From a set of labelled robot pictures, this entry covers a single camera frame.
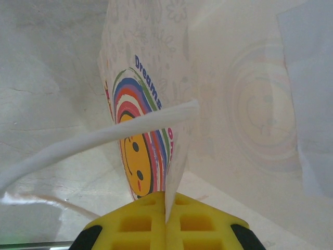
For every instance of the white smiley paper bag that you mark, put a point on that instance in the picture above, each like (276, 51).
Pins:
(221, 104)

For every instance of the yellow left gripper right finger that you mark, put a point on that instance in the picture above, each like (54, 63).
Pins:
(203, 229)

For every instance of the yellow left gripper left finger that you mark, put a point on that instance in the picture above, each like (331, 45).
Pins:
(135, 229)

